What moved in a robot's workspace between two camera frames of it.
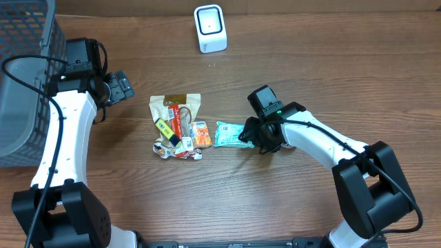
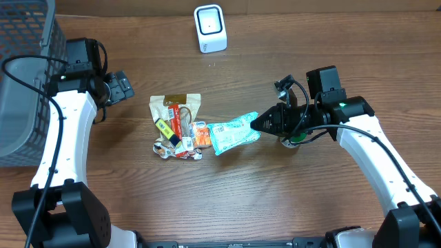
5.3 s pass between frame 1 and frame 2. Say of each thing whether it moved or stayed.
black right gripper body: moved
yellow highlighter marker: stayed
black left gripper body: stayed
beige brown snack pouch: stayed
